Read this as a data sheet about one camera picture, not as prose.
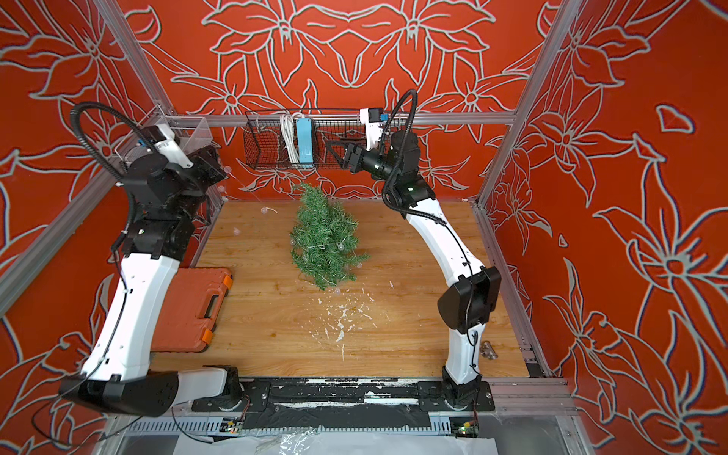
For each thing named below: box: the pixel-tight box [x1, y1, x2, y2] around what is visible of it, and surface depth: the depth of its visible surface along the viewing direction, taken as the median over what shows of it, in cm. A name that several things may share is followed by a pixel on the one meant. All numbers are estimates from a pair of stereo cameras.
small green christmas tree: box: [289, 182, 371, 291], surface depth 76 cm
